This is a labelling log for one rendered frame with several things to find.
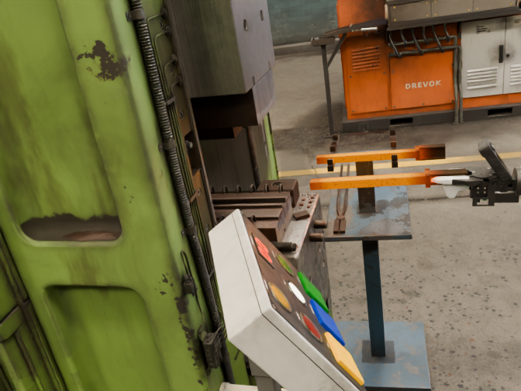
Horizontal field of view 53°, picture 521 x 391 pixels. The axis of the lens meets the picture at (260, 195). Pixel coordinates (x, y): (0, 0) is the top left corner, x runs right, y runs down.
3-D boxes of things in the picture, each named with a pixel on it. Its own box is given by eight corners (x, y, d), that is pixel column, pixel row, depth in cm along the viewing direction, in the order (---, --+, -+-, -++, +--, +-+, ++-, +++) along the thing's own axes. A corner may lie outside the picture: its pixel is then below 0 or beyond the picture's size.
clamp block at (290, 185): (300, 195, 171) (298, 178, 168) (295, 208, 164) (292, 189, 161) (264, 197, 174) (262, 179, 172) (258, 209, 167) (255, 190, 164)
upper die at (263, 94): (276, 102, 146) (271, 67, 142) (258, 126, 128) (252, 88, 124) (142, 112, 158) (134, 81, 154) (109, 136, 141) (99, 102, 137)
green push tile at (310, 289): (319, 291, 113) (299, 270, 110) (330, 312, 106) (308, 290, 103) (313, 296, 113) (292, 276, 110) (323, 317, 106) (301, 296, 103)
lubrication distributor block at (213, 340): (228, 361, 133) (218, 318, 128) (220, 378, 128) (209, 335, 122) (215, 359, 135) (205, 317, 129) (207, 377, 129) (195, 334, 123)
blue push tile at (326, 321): (334, 319, 104) (312, 297, 101) (346, 344, 97) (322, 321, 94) (327, 325, 104) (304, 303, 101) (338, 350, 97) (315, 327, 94)
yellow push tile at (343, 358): (351, 353, 95) (327, 330, 92) (365, 383, 88) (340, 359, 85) (343, 359, 95) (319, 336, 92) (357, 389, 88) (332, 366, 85)
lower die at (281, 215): (292, 213, 160) (289, 188, 157) (278, 248, 143) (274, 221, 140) (169, 216, 173) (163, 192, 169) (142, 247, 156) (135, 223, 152)
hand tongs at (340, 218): (340, 166, 237) (340, 164, 236) (350, 165, 236) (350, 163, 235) (332, 233, 184) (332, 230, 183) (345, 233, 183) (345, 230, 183)
